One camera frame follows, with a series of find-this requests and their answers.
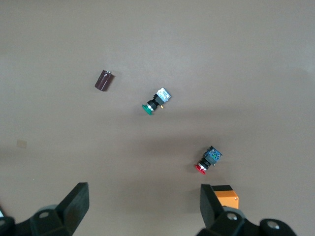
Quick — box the dark maroon capacitor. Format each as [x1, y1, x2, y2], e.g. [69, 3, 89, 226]
[94, 69, 116, 92]

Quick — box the green push button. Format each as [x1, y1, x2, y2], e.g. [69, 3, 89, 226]
[141, 87, 172, 116]

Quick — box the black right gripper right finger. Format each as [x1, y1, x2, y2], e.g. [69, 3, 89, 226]
[196, 184, 300, 236]

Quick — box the red push button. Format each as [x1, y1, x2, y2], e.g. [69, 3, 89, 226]
[194, 146, 223, 176]

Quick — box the orange box with hole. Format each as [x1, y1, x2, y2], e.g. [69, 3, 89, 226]
[211, 185, 240, 210]

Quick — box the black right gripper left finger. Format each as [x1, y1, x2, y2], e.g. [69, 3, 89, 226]
[0, 182, 90, 236]

